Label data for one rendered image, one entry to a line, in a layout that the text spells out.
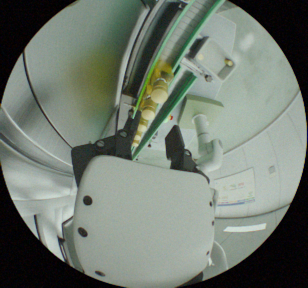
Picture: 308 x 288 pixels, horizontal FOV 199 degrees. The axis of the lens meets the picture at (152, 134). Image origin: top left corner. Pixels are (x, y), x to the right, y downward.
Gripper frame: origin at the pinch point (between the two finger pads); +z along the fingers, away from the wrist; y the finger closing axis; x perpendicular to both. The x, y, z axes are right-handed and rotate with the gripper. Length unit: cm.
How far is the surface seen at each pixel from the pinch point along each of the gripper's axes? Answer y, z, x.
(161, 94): 0.2, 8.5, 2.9
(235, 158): 361, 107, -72
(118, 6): -12.9, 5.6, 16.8
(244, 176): 360, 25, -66
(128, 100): -10.3, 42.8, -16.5
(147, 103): -1.3, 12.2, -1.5
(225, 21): 15, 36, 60
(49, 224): -15.2, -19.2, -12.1
